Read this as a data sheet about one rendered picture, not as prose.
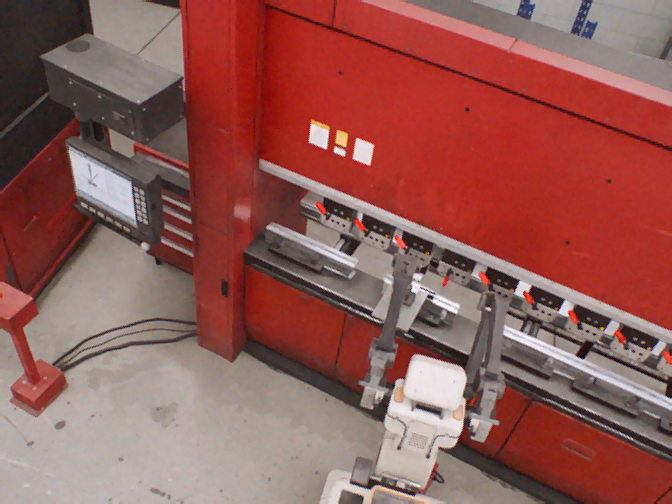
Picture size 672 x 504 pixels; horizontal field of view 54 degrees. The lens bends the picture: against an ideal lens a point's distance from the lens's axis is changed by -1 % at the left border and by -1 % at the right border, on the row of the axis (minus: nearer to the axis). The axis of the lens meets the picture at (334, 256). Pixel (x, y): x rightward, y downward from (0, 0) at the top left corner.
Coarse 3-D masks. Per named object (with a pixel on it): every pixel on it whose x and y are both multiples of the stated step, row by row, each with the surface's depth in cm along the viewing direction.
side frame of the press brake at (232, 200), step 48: (192, 0) 247; (240, 0) 240; (192, 48) 261; (240, 48) 254; (192, 96) 277; (240, 96) 270; (192, 144) 296; (240, 144) 288; (192, 192) 316; (240, 192) 309; (288, 192) 366; (240, 240) 332; (240, 288) 359; (240, 336) 391
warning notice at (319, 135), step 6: (312, 120) 283; (312, 126) 285; (318, 126) 283; (324, 126) 282; (312, 132) 287; (318, 132) 285; (324, 132) 284; (312, 138) 289; (318, 138) 288; (324, 138) 286; (318, 144) 290; (324, 144) 288
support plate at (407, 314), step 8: (392, 288) 319; (384, 296) 315; (416, 296) 317; (424, 296) 317; (384, 304) 311; (416, 304) 313; (376, 312) 307; (384, 312) 308; (400, 312) 309; (408, 312) 309; (416, 312) 310; (384, 320) 304; (400, 320) 306; (408, 320) 306; (400, 328) 303; (408, 328) 303
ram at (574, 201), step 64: (320, 64) 264; (384, 64) 250; (384, 128) 269; (448, 128) 255; (512, 128) 242; (576, 128) 231; (320, 192) 307; (384, 192) 289; (448, 192) 274; (512, 192) 259; (576, 192) 247; (640, 192) 235; (512, 256) 279; (576, 256) 264; (640, 256) 251
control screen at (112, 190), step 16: (80, 160) 276; (80, 176) 284; (96, 176) 277; (112, 176) 271; (80, 192) 292; (96, 192) 285; (112, 192) 278; (128, 192) 272; (112, 208) 285; (128, 208) 279
